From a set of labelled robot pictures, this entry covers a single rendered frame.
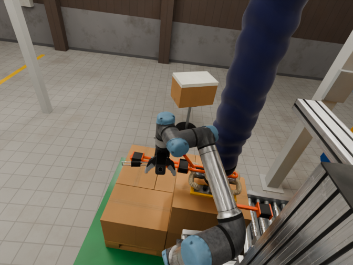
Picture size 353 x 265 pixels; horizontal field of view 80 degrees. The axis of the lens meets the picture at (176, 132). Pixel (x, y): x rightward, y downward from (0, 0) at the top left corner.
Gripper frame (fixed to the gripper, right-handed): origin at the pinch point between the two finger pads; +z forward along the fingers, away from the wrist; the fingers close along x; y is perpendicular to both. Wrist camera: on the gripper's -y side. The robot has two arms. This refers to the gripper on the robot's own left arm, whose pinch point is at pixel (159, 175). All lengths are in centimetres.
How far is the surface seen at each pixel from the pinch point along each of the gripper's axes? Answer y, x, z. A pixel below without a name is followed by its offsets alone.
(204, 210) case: 19, -36, 58
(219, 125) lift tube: 31.4, -31.5, -12.2
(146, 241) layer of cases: 21, 7, 124
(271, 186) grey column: 121, -159, 149
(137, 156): 41, 19, 31
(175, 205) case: 20, -13, 58
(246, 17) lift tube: 34, -29, -68
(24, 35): 239, 211, 20
